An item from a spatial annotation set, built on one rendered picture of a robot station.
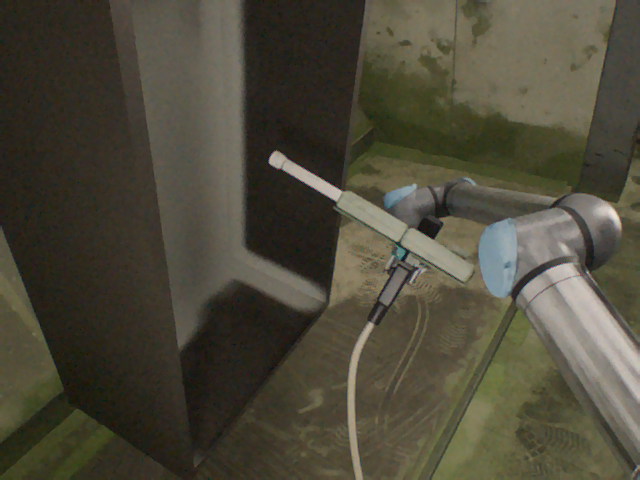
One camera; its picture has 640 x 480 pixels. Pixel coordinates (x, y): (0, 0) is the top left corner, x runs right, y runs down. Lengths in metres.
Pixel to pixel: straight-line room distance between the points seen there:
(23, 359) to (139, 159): 1.41
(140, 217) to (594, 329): 0.61
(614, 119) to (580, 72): 0.25
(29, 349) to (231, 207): 0.83
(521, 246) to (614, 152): 1.99
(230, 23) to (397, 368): 1.23
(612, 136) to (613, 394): 2.10
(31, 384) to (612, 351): 1.68
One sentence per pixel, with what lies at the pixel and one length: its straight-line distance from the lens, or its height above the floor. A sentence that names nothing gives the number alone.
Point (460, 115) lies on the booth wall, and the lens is 2.98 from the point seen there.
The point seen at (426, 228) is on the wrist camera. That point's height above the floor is 0.82.
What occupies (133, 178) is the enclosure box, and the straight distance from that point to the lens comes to 0.71.
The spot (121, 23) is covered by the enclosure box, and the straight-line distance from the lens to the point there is 0.62.
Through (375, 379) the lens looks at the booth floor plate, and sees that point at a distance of 1.95.
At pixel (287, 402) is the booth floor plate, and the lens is 1.93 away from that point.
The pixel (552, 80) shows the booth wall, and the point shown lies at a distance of 2.78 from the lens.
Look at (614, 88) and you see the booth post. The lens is 2.75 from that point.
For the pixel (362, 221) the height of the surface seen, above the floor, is 0.89.
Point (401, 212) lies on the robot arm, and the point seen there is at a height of 0.75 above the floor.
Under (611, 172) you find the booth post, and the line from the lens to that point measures 2.91.
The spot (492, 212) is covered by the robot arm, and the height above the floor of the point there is 0.86.
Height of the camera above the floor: 1.55
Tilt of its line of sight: 36 degrees down
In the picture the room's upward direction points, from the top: 7 degrees counter-clockwise
